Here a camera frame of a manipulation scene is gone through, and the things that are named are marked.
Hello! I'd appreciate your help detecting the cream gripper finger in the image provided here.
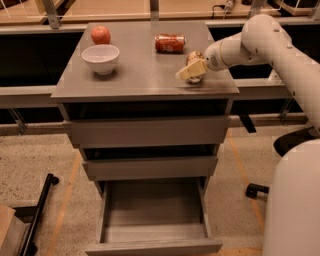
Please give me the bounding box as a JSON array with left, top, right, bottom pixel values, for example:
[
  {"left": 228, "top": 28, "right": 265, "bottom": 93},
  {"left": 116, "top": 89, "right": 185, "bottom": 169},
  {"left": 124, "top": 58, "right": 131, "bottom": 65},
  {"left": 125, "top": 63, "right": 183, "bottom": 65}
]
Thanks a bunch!
[{"left": 175, "top": 59, "right": 208, "bottom": 80}]

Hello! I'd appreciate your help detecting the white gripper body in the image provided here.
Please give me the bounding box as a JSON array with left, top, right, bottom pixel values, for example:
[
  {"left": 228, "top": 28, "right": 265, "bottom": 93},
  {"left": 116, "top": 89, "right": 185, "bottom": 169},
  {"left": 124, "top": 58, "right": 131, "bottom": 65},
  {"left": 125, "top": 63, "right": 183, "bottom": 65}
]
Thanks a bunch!
[{"left": 204, "top": 42, "right": 224, "bottom": 71}]

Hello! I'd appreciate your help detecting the orange brown soda can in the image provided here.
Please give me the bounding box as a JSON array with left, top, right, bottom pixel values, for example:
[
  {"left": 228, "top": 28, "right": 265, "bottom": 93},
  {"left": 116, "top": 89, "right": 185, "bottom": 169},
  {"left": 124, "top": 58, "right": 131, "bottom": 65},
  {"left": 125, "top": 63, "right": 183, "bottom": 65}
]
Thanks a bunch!
[{"left": 186, "top": 51, "right": 204, "bottom": 84}]

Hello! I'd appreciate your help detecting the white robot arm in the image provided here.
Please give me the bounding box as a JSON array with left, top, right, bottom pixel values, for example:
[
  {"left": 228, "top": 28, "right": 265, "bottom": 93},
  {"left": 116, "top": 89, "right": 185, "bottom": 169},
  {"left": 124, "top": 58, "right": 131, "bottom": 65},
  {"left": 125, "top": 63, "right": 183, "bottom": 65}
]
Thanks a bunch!
[{"left": 176, "top": 14, "right": 320, "bottom": 256}]

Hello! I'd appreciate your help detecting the red soda can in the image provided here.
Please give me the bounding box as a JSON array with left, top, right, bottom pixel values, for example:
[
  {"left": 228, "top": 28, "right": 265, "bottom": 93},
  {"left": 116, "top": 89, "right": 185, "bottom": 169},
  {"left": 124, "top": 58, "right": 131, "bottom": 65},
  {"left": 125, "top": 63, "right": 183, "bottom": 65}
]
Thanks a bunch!
[{"left": 155, "top": 34, "right": 185, "bottom": 53}]

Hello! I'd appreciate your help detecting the grey top drawer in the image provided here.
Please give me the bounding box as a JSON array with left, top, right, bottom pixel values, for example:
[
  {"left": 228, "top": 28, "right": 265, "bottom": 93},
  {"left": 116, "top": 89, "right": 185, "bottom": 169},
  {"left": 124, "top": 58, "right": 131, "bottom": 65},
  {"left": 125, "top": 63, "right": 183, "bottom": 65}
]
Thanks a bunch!
[{"left": 64, "top": 116, "right": 230, "bottom": 148}]

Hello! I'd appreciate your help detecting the grey drawer cabinet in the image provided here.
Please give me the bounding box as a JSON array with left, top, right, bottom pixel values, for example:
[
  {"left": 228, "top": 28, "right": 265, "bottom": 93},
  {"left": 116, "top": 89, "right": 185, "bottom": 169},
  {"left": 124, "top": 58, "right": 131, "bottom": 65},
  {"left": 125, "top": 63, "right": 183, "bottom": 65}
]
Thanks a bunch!
[{"left": 50, "top": 20, "right": 240, "bottom": 196}]

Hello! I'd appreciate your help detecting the grey middle drawer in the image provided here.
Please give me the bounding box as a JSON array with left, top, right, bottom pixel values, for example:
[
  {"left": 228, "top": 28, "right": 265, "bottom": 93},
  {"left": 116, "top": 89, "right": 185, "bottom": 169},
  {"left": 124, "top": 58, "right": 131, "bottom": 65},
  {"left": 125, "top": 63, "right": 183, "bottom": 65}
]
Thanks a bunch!
[{"left": 83, "top": 156, "right": 217, "bottom": 181}]

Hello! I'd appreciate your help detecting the grey open bottom drawer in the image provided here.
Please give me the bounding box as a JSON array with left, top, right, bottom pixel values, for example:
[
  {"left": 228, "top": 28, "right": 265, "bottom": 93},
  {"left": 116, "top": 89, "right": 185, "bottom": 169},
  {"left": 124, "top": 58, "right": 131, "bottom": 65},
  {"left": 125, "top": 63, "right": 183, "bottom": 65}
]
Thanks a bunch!
[{"left": 86, "top": 178, "right": 222, "bottom": 256}]

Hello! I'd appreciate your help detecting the white ceramic bowl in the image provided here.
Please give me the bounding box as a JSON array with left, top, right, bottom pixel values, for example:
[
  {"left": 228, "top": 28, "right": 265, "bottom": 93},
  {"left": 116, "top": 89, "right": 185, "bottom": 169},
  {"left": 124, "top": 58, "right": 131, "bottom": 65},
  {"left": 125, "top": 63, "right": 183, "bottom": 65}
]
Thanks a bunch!
[{"left": 82, "top": 44, "right": 120, "bottom": 75}]

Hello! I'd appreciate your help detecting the red apple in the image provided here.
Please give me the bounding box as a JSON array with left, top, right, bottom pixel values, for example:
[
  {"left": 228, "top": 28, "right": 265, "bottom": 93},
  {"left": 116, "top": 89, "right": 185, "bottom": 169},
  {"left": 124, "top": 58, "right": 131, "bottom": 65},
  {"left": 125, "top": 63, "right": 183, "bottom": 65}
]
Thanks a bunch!
[{"left": 91, "top": 26, "right": 111, "bottom": 45}]

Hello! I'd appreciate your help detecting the black office chair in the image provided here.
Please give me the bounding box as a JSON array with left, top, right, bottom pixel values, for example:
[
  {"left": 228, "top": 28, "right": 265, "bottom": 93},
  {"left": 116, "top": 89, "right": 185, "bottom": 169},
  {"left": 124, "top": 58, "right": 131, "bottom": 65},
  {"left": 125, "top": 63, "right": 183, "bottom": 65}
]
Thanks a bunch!
[{"left": 245, "top": 127, "right": 320, "bottom": 199}]

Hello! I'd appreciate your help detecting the brown cardboard box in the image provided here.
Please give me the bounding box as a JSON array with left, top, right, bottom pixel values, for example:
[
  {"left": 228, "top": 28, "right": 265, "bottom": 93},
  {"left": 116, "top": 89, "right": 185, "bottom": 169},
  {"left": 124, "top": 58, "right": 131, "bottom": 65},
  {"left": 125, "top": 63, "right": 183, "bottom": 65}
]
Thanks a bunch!
[{"left": 0, "top": 205, "right": 25, "bottom": 256}]

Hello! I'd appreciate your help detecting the black metal stand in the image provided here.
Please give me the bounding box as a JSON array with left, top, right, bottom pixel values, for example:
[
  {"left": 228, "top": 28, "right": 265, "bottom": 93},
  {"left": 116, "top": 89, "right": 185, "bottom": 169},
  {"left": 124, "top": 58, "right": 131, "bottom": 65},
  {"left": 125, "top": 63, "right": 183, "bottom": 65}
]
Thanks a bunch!
[{"left": 14, "top": 173, "right": 59, "bottom": 256}]

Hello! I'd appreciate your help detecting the grey metal rail frame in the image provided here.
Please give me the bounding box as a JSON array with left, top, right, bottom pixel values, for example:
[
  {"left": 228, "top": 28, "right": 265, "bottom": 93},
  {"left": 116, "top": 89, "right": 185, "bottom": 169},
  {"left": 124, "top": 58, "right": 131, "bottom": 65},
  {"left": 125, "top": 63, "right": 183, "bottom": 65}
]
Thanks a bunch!
[{"left": 0, "top": 0, "right": 320, "bottom": 134}]

